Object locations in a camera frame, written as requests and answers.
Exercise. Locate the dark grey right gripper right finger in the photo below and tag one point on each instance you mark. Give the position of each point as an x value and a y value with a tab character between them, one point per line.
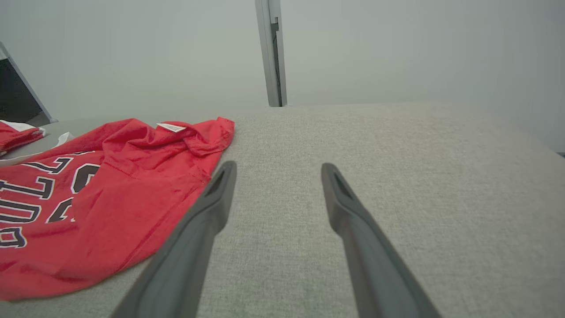
375	265

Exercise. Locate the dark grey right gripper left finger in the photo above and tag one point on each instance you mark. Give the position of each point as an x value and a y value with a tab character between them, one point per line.
185	256

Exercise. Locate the red jersey with black lettering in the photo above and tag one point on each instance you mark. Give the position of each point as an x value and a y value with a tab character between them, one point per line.
132	212

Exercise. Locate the red shorts with number 23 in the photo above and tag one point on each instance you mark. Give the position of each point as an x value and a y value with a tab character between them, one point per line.
17	134

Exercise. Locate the black computer case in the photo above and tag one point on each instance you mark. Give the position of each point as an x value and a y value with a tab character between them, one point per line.
13	97

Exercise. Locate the grey partition post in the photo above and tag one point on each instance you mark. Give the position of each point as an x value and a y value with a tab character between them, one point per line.
270	53

